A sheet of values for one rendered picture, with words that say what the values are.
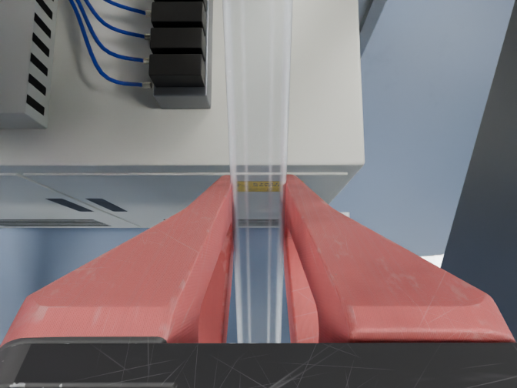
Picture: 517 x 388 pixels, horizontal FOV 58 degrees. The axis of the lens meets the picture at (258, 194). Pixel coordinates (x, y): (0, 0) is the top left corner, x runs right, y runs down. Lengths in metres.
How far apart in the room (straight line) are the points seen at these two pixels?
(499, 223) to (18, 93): 0.41
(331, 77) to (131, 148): 0.21
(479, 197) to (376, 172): 0.93
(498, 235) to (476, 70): 1.11
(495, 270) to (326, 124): 0.31
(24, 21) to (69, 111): 0.09
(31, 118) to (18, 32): 0.08
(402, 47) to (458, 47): 0.13
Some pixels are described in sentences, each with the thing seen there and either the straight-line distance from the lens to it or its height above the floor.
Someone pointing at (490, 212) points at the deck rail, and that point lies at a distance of 0.18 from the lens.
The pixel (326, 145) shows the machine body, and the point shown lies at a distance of 0.46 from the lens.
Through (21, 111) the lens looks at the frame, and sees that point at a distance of 0.47.
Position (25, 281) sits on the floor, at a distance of 1.18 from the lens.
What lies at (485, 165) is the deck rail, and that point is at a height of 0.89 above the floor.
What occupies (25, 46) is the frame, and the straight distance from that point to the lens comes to 0.49.
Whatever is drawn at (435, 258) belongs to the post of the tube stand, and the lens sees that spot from 1.12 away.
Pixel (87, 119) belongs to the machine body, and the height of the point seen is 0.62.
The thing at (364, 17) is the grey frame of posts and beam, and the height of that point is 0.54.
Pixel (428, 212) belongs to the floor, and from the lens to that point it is 1.13.
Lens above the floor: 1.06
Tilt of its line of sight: 80 degrees down
